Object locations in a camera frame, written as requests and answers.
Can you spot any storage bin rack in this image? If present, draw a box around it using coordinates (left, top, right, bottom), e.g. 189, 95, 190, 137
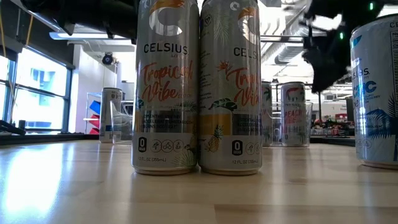
82, 91, 102, 136

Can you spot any yellow hanging cable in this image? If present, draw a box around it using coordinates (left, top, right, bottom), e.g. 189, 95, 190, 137
0, 6, 7, 58
25, 14, 34, 47

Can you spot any black aluminium table frame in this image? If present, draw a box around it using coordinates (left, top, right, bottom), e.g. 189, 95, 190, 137
0, 119, 356, 147

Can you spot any Celsius Peach Vibe can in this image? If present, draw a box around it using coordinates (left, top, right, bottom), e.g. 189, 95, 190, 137
262, 81, 274, 147
280, 82, 307, 147

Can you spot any black round ceiling fixture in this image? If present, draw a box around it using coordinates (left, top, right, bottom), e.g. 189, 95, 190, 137
101, 52, 114, 66

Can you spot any large glass window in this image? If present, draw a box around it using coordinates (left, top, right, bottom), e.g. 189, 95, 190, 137
0, 46, 76, 135

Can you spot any clear plastic bin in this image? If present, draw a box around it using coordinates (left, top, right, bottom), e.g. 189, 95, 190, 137
109, 99, 134, 146
262, 101, 313, 148

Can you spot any Celsius Tropical Vibe can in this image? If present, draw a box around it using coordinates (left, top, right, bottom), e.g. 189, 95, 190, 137
198, 0, 264, 176
132, 0, 200, 176

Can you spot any Celsius Arctic Vibe can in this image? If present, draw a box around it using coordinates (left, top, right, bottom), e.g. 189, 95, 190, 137
350, 14, 398, 170
99, 87, 124, 144

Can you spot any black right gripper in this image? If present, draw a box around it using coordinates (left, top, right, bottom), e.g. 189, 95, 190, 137
300, 0, 386, 93

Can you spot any long ceiling light fixture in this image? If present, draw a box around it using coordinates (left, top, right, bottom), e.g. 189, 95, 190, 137
49, 30, 125, 41

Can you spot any blue storage bin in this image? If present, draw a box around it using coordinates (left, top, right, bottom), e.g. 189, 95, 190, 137
89, 100, 101, 115

